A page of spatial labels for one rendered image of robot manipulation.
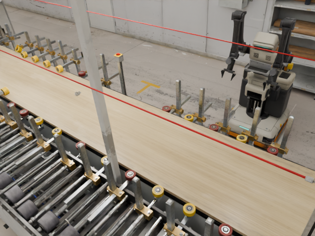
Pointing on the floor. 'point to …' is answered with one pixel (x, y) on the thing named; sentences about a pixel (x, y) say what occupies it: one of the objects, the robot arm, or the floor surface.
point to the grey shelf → (296, 39)
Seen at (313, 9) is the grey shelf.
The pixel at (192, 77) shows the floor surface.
